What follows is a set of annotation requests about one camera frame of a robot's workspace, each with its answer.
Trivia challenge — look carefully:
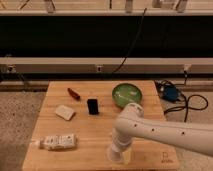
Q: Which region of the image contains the grey metal rail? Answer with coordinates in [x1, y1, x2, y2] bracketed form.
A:
[0, 57, 213, 74]

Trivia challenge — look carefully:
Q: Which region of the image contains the green ceramic bowl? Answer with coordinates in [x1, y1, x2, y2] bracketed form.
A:
[112, 83, 143, 108]

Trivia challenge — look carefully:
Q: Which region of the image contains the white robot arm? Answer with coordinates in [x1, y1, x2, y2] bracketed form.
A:
[107, 103, 213, 163]

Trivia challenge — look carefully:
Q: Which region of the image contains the white labelled tube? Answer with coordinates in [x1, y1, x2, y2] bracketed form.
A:
[32, 134, 77, 151]

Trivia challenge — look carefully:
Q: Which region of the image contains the blue power adapter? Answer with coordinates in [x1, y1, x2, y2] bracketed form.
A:
[163, 86, 179, 102]

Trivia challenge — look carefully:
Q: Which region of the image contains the black floor cable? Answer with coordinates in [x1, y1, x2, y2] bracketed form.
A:
[155, 79, 210, 123]

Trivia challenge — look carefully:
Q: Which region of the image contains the black eraser block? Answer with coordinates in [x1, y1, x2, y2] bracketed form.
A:
[87, 99, 99, 115]

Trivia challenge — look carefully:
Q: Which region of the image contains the black hanging cable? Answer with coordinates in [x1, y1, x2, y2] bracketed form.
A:
[112, 7, 148, 74]

